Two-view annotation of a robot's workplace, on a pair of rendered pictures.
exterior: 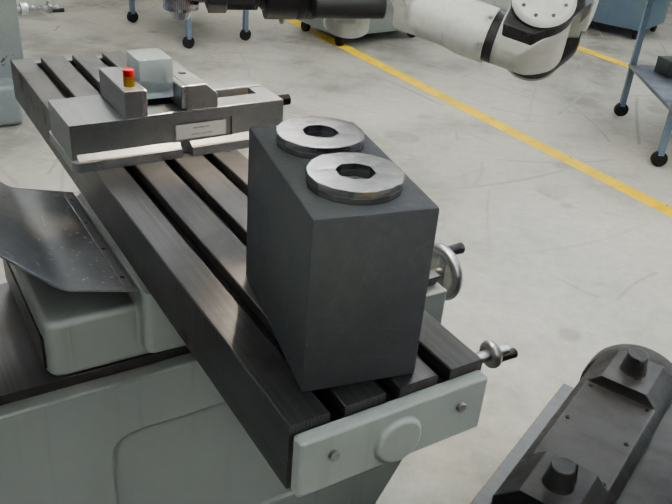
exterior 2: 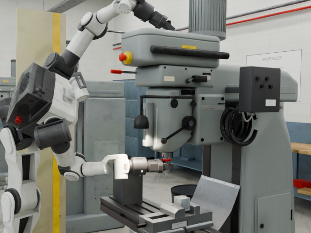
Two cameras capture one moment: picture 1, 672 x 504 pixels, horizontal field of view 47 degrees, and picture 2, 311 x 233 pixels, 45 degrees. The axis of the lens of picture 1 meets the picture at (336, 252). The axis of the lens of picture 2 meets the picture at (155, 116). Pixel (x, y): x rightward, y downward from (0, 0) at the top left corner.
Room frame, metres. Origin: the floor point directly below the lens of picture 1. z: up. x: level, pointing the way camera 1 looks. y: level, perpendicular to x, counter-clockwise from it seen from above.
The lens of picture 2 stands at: (2.95, 0.19, 1.58)
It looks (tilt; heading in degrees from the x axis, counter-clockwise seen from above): 3 degrees down; 181
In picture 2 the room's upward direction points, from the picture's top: 1 degrees clockwise
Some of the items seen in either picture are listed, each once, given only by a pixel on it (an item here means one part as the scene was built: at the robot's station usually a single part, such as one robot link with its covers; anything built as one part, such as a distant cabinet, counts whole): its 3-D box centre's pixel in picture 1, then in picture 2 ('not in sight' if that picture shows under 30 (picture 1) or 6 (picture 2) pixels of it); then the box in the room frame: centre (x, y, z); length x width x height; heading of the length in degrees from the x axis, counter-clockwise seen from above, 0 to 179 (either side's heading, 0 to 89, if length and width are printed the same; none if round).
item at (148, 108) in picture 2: not in sight; (148, 124); (1.10, 0.14, 1.45); 0.04 x 0.04 x 0.21; 34
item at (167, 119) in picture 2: not in sight; (167, 119); (1.04, 0.24, 1.47); 0.21 x 0.19 x 0.32; 34
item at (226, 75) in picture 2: not in sight; (239, 83); (0.77, 0.65, 1.66); 0.80 x 0.23 x 0.20; 124
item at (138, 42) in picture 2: not in sight; (170, 51); (1.03, 0.24, 1.81); 0.47 x 0.26 x 0.16; 124
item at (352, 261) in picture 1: (330, 240); (127, 183); (0.70, 0.01, 1.06); 0.22 x 0.12 x 0.20; 22
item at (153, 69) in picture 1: (149, 73); (182, 203); (1.16, 0.31, 1.07); 0.06 x 0.05 x 0.06; 34
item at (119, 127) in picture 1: (169, 107); (176, 216); (1.17, 0.28, 1.01); 0.35 x 0.15 x 0.11; 124
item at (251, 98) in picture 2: not in sight; (260, 89); (1.16, 0.67, 1.62); 0.20 x 0.09 x 0.21; 124
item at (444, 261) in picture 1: (427, 275); not in sight; (1.32, -0.18, 0.66); 0.16 x 0.12 x 0.12; 124
